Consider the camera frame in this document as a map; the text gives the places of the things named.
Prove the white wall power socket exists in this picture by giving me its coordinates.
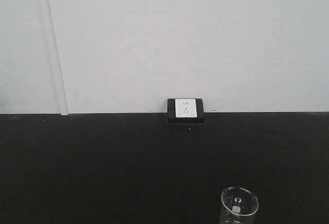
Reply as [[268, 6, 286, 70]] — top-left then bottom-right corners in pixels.
[[175, 99, 197, 118]]

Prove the black socket mounting box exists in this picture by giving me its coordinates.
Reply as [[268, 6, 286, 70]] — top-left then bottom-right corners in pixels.
[[167, 98, 205, 124]]

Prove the clear glass beaker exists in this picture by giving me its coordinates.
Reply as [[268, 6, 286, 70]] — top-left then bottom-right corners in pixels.
[[219, 186, 259, 224]]

